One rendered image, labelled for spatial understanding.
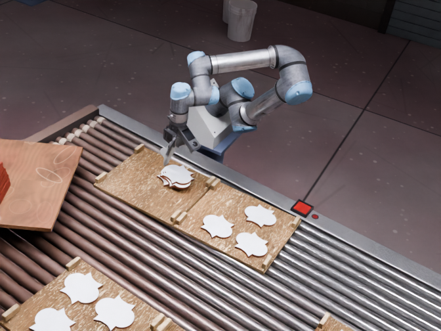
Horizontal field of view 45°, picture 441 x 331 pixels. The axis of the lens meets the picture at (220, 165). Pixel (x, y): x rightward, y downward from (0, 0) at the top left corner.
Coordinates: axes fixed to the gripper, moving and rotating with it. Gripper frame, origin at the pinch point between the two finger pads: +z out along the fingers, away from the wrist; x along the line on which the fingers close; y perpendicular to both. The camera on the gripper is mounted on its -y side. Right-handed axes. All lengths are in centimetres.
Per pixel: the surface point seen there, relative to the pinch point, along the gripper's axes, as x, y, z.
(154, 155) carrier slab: -3.1, 21.0, 12.1
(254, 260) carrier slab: 5, -53, 12
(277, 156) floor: -156, 63, 106
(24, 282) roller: 76, -9, 14
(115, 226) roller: 35.8, -5.0, 14.0
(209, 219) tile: 5.0, -26.9, 10.9
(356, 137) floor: -232, 42, 106
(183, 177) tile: -0.3, -3.2, 7.4
